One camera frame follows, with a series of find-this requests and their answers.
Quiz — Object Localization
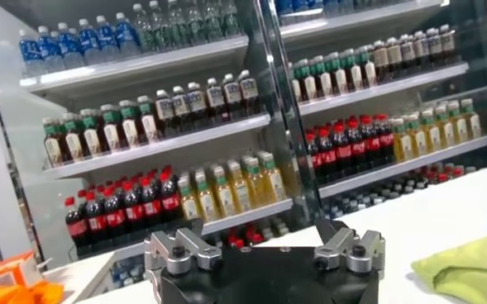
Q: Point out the dark drink bottle beige label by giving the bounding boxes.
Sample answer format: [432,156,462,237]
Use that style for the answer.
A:
[372,40,391,83]
[386,37,404,79]

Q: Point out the yellow-green printed t-shirt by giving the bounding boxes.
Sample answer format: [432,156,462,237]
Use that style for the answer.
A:
[410,229,487,304]

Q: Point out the orange crumpled cloth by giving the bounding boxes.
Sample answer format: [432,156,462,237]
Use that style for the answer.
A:
[0,280,65,304]

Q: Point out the yellow tea bottle green label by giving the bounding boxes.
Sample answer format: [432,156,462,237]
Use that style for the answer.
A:
[447,101,470,144]
[391,118,413,163]
[227,160,252,214]
[210,165,236,218]
[434,105,456,149]
[420,109,442,153]
[178,176,201,222]
[260,152,288,204]
[194,171,219,222]
[406,114,429,158]
[460,97,483,140]
[245,156,269,210]

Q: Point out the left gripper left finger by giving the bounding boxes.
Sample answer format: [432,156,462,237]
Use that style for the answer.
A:
[143,218,223,277]

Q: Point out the black cabinet centre post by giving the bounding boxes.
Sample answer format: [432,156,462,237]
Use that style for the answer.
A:
[251,0,322,228]

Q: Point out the white cabinet shelf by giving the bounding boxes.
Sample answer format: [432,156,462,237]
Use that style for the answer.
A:
[42,113,272,179]
[19,35,251,94]
[319,135,487,199]
[298,61,470,116]
[114,199,294,259]
[279,0,446,40]

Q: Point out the orange and white box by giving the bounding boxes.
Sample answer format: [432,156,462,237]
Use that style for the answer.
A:
[0,249,37,288]

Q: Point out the blue water bottle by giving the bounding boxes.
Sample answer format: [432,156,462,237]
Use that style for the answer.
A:
[78,18,102,65]
[57,22,83,69]
[96,15,121,62]
[18,29,41,78]
[115,12,141,57]
[37,26,62,74]

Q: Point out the white side table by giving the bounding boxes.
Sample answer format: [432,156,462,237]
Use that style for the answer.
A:
[40,247,145,304]

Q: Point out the dark drink bottle blue label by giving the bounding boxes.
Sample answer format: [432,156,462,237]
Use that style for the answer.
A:
[171,85,193,134]
[155,89,177,137]
[205,78,227,124]
[399,34,418,75]
[222,74,244,121]
[427,27,443,67]
[439,24,457,64]
[238,69,260,116]
[187,81,209,130]
[413,31,431,71]

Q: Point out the dark tea bottle green cap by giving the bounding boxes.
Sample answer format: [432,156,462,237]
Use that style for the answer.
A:
[137,96,160,145]
[357,45,377,88]
[119,100,141,149]
[290,61,304,102]
[101,104,122,153]
[312,55,333,98]
[80,109,103,158]
[298,59,318,102]
[327,52,348,95]
[62,113,85,163]
[42,117,64,169]
[341,49,364,92]

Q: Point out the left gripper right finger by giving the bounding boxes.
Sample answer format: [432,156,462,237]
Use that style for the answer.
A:
[313,218,387,274]

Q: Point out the green tinted water bottle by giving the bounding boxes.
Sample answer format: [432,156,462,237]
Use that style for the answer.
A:
[133,2,155,53]
[167,0,190,45]
[184,0,208,44]
[221,0,242,37]
[203,0,226,40]
[150,0,172,49]

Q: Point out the cola bottle red cap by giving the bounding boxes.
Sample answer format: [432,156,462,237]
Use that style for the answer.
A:
[140,177,164,226]
[360,116,382,166]
[317,127,338,181]
[84,192,108,245]
[346,119,367,171]
[103,188,127,239]
[375,114,395,163]
[332,123,354,177]
[122,181,146,232]
[305,131,323,185]
[159,172,183,222]
[64,197,89,249]

